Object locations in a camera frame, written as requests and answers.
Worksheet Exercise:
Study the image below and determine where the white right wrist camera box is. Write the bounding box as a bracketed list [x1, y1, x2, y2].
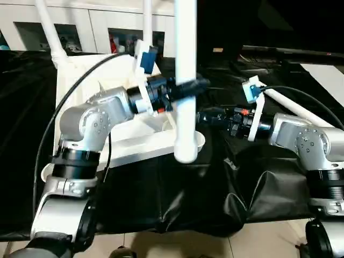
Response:
[240, 75, 267, 142]

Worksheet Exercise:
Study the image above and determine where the white plastic table leg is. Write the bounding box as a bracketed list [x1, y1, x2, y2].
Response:
[260, 87, 344, 130]
[173, 0, 199, 164]
[142, 0, 157, 55]
[34, 0, 70, 69]

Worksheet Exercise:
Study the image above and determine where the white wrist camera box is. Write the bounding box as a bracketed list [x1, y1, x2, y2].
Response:
[132, 38, 161, 104]
[240, 75, 267, 142]

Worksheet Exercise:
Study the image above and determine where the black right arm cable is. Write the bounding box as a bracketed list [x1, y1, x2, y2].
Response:
[257, 84, 338, 131]

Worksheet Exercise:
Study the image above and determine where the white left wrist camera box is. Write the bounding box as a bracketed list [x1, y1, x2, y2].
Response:
[132, 38, 161, 104]

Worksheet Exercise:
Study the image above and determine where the dark horizontal rail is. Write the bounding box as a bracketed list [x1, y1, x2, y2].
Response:
[241, 47, 344, 59]

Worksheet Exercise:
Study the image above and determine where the white plastic table top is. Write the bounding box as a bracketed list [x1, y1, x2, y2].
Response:
[40, 51, 206, 178]

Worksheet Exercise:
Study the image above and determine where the white glass-door cabinet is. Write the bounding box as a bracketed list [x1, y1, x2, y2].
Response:
[0, 0, 178, 58]

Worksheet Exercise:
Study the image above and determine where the black plastic mat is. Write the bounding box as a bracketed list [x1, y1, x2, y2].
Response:
[0, 49, 344, 240]

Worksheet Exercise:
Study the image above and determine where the white flat panel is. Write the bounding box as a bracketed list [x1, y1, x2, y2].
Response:
[300, 63, 344, 103]

